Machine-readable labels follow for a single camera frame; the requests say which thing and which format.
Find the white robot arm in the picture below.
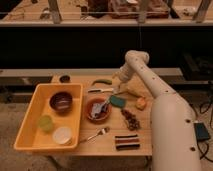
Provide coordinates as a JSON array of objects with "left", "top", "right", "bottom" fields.
[{"left": 116, "top": 50, "right": 202, "bottom": 171}]

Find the white plastic cup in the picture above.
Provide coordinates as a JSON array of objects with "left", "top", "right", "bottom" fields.
[{"left": 52, "top": 127, "right": 72, "bottom": 145}]

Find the green plastic cup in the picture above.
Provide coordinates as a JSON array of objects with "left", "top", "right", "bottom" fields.
[{"left": 38, "top": 115, "right": 53, "bottom": 132}]

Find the yellow toy corn piece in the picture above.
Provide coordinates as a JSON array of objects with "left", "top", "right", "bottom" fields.
[{"left": 126, "top": 77, "right": 149, "bottom": 97}]

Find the green sponge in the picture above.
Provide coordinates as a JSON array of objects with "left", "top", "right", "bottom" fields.
[{"left": 110, "top": 96, "right": 126, "bottom": 108}]

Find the orange toy fruit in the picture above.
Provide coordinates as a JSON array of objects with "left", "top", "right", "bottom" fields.
[{"left": 135, "top": 97, "right": 147, "bottom": 110}]

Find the orange clay plate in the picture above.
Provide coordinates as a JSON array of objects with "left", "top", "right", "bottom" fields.
[{"left": 85, "top": 98, "right": 111, "bottom": 124}]

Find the crumpled grey foil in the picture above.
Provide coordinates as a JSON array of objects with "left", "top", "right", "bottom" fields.
[{"left": 90, "top": 102, "right": 108, "bottom": 119}]

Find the wooden table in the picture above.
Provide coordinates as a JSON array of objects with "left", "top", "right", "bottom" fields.
[{"left": 33, "top": 74, "right": 154, "bottom": 157}]

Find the brown dried twig bunch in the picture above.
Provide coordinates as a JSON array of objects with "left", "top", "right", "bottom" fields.
[{"left": 121, "top": 109, "right": 141, "bottom": 131}]

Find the small dark round lid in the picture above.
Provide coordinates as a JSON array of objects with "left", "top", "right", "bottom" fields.
[{"left": 59, "top": 75, "right": 71, "bottom": 83}]

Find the striped folded cloth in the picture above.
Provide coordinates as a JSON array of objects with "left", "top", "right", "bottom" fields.
[{"left": 115, "top": 134, "right": 140, "bottom": 150}]

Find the dark brown bowl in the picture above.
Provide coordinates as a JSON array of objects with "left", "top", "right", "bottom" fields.
[{"left": 49, "top": 92, "right": 72, "bottom": 113}]

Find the metal fork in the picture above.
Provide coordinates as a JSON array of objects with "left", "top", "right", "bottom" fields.
[{"left": 80, "top": 127, "right": 110, "bottom": 143}]

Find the yellow plastic bin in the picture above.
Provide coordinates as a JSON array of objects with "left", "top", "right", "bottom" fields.
[{"left": 14, "top": 83, "right": 83, "bottom": 154}]

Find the dark power adapter box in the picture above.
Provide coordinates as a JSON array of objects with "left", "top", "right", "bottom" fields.
[{"left": 194, "top": 123, "right": 211, "bottom": 141}]

